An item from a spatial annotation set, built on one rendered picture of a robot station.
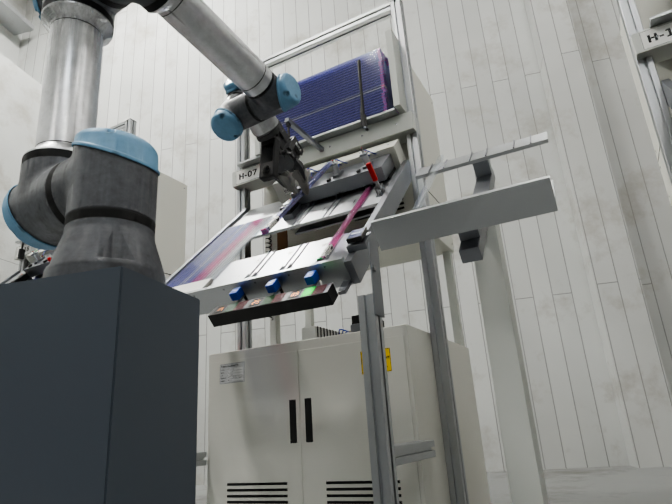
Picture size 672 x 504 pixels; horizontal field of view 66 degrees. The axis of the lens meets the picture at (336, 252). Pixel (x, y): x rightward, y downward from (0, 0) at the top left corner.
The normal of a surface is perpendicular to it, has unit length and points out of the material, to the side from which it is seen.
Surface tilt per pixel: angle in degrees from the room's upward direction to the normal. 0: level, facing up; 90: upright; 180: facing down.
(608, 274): 90
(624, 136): 90
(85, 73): 90
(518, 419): 90
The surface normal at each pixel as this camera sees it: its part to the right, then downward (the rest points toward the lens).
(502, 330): -0.47, -0.25
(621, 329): -0.25, -0.29
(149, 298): 0.97, -0.14
